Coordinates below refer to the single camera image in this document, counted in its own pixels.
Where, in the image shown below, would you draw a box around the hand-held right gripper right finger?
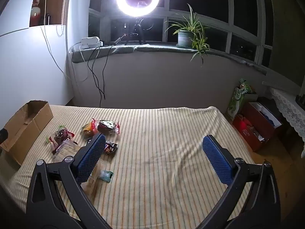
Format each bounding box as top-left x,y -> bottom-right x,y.
202,135 -> 283,229

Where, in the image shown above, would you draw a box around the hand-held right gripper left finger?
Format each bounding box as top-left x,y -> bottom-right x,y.
26,133 -> 112,229

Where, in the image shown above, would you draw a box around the small dark snack packet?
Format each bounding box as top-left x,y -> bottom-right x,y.
104,141 -> 119,155

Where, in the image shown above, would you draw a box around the small green snack packet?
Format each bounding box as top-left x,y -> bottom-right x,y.
100,170 -> 114,183

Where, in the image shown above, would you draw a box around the clear plastic snack packet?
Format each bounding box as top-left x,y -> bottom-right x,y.
82,159 -> 108,197

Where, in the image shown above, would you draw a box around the yellow egg snack packet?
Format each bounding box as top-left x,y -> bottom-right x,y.
82,122 -> 99,139

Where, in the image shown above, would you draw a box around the clear printed snack packet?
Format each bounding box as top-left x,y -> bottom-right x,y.
52,140 -> 80,164

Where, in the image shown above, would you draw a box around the dark red floral snack packet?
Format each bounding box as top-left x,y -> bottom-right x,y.
97,120 -> 121,134

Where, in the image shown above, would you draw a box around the dark snack packet red edges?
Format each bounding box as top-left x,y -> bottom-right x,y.
54,127 -> 75,140

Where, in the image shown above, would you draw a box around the brown cardboard box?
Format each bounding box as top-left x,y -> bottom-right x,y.
0,100 -> 54,166

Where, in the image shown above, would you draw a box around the red storage box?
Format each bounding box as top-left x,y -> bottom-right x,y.
232,102 -> 283,152

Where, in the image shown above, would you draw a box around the green printed bag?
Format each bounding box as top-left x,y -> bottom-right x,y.
226,78 -> 252,122

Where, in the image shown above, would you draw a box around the lace tablecloth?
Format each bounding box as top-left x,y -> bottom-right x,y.
269,87 -> 305,159

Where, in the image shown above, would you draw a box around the white power strip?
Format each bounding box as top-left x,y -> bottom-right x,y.
81,36 -> 103,49

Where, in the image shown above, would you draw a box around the potted spider plant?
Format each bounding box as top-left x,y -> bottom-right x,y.
164,3 -> 211,65

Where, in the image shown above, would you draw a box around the black tripod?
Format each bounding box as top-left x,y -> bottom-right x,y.
124,17 -> 146,45

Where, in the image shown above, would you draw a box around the red and white vase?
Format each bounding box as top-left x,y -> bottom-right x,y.
30,0 -> 44,27

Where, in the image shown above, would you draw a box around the white cable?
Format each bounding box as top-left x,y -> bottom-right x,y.
39,0 -> 71,80

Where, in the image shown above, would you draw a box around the beaded blind cord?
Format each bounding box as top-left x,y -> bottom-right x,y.
56,0 -> 72,37

